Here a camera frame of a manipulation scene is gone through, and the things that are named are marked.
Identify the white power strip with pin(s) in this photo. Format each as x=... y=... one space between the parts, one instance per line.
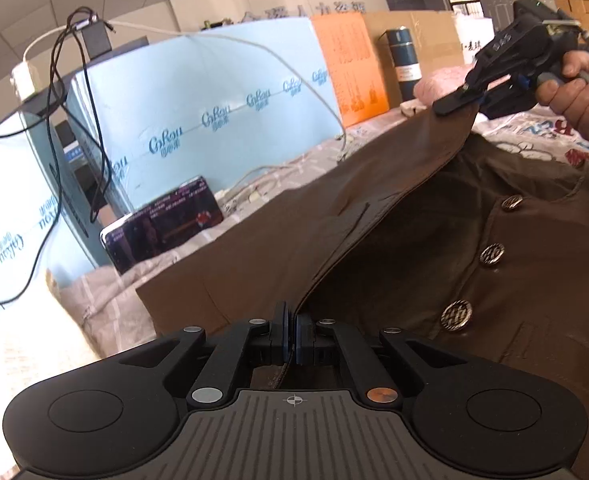
x=23 y=80

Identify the brown buttoned jacket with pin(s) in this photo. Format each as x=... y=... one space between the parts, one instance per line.
x=424 y=240

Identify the pink cloth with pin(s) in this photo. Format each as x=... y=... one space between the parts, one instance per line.
x=442 y=85

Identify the brown cardboard box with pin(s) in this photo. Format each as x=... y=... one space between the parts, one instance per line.
x=434 y=35

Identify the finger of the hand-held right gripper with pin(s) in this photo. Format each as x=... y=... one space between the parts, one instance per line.
x=507 y=100
x=454 y=100

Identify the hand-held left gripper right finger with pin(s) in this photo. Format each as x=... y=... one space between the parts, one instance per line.
x=303 y=337

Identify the white foam box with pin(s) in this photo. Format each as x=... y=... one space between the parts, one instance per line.
x=474 y=35

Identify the orange printed board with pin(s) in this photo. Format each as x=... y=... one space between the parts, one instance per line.
x=349 y=65

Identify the large blue foam board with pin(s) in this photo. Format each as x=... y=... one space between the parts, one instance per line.
x=199 y=90

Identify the dark printed flat box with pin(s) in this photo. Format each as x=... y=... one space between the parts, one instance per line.
x=164 y=225

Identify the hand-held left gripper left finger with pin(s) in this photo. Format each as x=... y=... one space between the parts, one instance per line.
x=284 y=332

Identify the stack of cardboard boxes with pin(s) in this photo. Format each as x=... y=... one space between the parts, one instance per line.
x=577 y=7

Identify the person's right hand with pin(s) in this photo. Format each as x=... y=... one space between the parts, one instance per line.
x=572 y=97

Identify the pale blue foam board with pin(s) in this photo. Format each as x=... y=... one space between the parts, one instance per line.
x=14 y=200

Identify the dark blue thermos bottle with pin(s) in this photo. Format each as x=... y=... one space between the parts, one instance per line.
x=403 y=55

